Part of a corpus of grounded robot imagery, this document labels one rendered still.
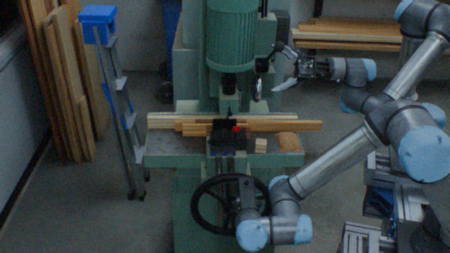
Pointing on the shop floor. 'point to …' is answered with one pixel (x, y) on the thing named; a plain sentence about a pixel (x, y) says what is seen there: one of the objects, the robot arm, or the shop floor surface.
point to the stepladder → (135, 155)
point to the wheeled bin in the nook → (166, 92)
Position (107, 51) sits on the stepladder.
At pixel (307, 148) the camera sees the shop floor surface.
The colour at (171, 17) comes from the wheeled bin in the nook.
